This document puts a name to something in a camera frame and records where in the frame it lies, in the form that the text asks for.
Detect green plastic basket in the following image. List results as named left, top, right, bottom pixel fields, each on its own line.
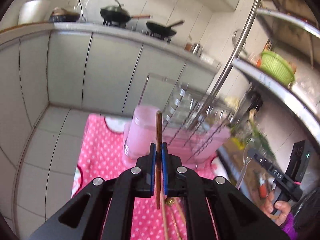
left=260, top=50, right=295, bottom=86

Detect dark pan with wooden lid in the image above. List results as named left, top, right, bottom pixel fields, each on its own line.
left=49, top=7, right=80, bottom=22

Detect pink translucent plastic cup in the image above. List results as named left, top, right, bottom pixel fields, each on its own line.
left=124, top=105, right=160, bottom=160

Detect grey kitchen cabinets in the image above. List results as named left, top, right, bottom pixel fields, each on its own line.
left=1, top=23, right=219, bottom=123

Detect clear plastic spoon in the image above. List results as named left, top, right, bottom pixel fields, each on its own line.
left=235, top=142, right=254, bottom=190

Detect brown chopstick on cloth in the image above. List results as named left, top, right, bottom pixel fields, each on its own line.
left=161, top=196, right=187, bottom=239

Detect steel shelf rack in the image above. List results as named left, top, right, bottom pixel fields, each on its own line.
left=207, top=0, right=320, bottom=140

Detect black frying pan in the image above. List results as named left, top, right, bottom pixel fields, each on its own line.
left=146, top=20, right=184, bottom=37

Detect chrome wire utensil rack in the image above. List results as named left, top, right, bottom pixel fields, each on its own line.
left=139, top=73, right=235, bottom=168

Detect white rice cooker pot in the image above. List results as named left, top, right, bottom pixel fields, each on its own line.
left=18, top=0, right=50, bottom=25

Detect right hand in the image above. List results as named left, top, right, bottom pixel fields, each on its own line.
left=260, top=191, right=291, bottom=226

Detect pink polka dot cloth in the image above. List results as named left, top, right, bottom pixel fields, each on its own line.
left=71, top=113, right=226, bottom=240

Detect black wok with lid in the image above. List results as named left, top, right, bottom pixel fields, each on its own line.
left=100, top=0, right=151, bottom=26

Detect brown wooden chopstick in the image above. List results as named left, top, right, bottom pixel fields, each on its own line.
left=155, top=111, right=162, bottom=210

